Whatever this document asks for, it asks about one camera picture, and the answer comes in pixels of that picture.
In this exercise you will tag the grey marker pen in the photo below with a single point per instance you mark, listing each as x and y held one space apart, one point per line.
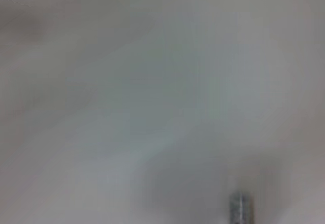
241 208

